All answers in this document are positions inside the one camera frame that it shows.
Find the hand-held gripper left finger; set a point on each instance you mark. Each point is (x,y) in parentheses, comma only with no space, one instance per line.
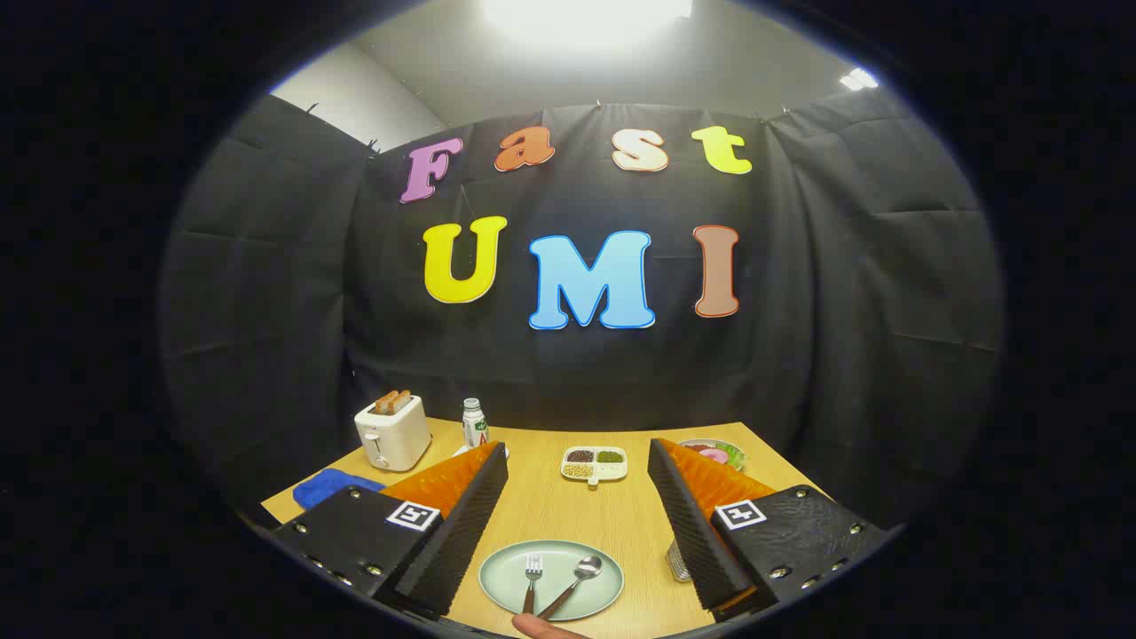
(461,524)

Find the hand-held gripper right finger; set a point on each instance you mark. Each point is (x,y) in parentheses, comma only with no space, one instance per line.
(697,532)

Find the pale green plate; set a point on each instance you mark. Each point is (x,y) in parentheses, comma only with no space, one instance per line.
(506,577)

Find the white square coaster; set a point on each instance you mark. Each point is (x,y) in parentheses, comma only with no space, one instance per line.
(461,451)

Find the plate of toy food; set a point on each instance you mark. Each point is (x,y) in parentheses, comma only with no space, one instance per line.
(714,454)

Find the small white drink bottle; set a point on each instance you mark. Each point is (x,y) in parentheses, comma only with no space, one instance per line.
(475,424)

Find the white toaster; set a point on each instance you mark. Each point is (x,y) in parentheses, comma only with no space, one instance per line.
(397,441)

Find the white divided bean tray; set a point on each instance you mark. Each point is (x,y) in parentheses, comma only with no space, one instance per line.
(593,464)

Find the blue folded cloth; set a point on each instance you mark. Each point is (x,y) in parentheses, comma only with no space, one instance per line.
(333,486)

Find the brown toast slice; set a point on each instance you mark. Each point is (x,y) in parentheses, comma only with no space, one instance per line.
(404,399)
(385,403)

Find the small ceiling light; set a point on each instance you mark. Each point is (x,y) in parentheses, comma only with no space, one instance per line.
(857,79)

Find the large ceiling light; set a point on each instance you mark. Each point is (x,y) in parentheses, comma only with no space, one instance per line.
(586,18)

